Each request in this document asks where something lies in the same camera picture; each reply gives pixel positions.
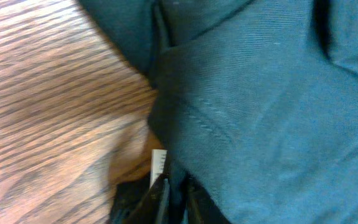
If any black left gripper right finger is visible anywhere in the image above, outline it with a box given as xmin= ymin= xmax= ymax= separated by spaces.
xmin=186 ymin=179 xmax=229 ymax=224

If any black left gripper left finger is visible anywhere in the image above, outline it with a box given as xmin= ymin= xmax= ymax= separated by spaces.
xmin=109 ymin=174 xmax=170 ymax=224

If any black t-shirt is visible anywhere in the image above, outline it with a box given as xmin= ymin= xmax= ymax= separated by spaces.
xmin=82 ymin=0 xmax=358 ymax=223

